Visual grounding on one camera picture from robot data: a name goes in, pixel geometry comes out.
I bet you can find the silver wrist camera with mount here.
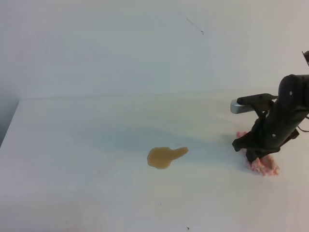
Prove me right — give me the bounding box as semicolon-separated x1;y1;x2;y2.
230;93;278;117

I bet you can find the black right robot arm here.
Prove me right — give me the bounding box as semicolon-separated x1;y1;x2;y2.
230;74;309;163

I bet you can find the brown coffee stain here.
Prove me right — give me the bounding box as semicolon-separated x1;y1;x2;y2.
147;147;189;169

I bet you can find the pink and white striped rag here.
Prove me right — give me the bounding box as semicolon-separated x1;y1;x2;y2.
235;131;280;176

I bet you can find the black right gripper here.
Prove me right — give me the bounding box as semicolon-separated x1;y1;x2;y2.
232;98;305;162

